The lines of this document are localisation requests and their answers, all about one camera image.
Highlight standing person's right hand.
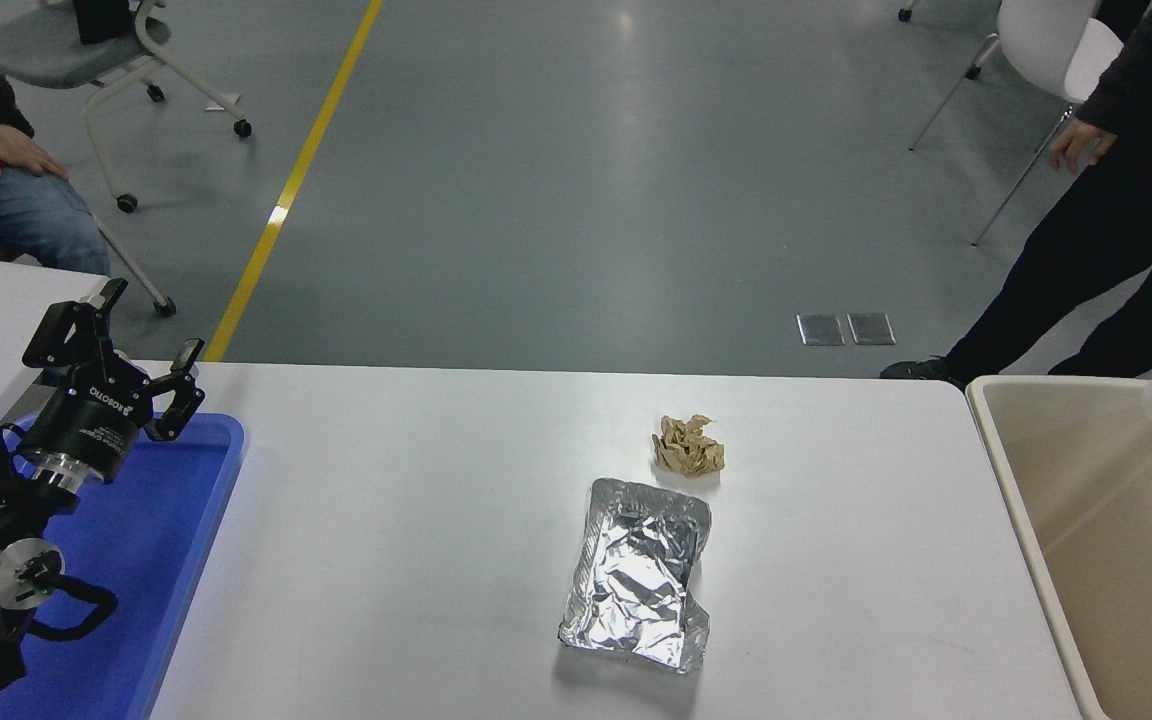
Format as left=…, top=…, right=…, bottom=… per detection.
left=1049, top=120, right=1119, bottom=173

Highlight grey wheeled chair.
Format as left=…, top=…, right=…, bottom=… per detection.
left=0, top=0, right=253, bottom=215

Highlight silver foil tray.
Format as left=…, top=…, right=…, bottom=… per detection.
left=557, top=477, right=713, bottom=673

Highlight black item on chair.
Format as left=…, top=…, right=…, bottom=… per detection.
left=73, top=0, right=134, bottom=46

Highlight tan paper ball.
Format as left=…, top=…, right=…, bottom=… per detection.
left=652, top=414, right=726, bottom=478

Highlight standing person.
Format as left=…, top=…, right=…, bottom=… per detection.
left=881, top=0, right=1152, bottom=386

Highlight seated person's left hand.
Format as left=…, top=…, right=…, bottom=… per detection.
left=0, top=125, right=69, bottom=181

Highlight blue plastic tray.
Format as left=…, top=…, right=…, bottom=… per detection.
left=0, top=410, right=245, bottom=720

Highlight white shell chair metal legs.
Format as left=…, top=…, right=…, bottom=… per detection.
left=908, top=0, right=1127, bottom=246

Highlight white caster chair base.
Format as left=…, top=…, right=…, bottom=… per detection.
left=897, top=0, right=1003, bottom=83

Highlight seated person's wheeled chair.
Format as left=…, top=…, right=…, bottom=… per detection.
left=89, top=215, right=178, bottom=321

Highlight large pale plastic bin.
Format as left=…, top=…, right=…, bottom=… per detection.
left=965, top=375, right=1152, bottom=720

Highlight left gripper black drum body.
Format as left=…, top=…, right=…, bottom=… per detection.
left=19, top=358, right=155, bottom=483

